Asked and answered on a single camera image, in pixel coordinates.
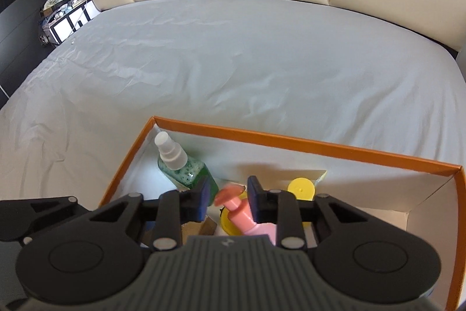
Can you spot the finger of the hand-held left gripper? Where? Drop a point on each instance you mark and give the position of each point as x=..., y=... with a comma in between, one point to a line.
x=62, y=214

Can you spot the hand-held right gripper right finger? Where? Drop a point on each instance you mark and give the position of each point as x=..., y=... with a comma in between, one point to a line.
x=255, y=196

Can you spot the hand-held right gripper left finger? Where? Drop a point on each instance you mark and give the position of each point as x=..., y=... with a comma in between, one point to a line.
x=204, y=195

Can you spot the pink pump bottle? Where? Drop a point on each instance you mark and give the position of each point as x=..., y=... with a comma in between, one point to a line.
x=240, y=217

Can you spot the green liquid spray bottle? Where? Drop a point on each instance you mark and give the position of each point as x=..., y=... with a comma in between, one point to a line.
x=182, y=169

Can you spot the orange cardboard box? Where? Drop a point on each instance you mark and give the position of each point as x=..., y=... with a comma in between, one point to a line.
x=364, y=183

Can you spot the small brown cardboard box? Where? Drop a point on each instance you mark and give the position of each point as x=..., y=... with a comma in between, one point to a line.
x=208, y=228

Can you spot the yellow round container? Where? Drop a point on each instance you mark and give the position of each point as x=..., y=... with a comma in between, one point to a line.
x=228, y=226

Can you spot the yellow flip cap bottle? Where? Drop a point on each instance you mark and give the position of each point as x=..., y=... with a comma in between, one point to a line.
x=300, y=189

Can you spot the grey bed sheet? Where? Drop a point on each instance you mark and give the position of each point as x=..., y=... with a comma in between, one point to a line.
x=218, y=70

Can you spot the cluttered nightstand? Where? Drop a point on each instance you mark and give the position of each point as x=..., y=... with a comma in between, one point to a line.
x=65, y=19

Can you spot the dark wardrobe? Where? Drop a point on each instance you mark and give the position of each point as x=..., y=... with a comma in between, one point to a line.
x=14, y=23

